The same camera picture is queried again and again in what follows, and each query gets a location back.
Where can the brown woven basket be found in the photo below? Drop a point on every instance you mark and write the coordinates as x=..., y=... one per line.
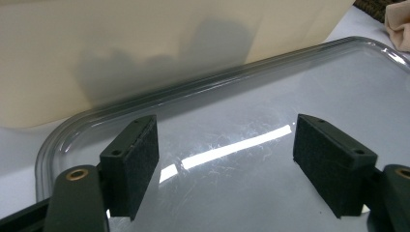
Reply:
x=370, y=8

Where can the beige sock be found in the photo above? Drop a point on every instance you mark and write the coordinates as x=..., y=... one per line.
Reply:
x=399, y=25

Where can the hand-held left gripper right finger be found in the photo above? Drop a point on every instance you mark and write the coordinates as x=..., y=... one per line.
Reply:
x=335, y=167

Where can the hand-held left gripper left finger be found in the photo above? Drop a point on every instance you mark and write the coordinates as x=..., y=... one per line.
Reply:
x=132, y=167

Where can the cream divided organizer box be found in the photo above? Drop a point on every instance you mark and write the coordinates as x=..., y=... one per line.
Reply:
x=129, y=48

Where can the shiny metal tray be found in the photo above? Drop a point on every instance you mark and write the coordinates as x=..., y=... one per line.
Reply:
x=241, y=112

